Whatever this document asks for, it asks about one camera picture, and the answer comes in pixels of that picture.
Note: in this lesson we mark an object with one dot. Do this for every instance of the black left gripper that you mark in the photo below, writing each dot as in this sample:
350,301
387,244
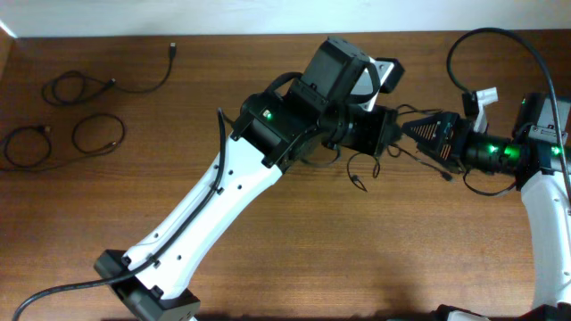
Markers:
384,131

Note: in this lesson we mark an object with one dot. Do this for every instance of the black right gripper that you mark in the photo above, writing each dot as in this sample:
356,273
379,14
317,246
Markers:
452,141

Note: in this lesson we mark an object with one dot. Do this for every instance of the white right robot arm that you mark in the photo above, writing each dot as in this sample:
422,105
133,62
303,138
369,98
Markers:
532,156

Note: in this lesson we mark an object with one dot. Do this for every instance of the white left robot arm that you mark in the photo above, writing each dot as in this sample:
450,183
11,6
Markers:
331,103

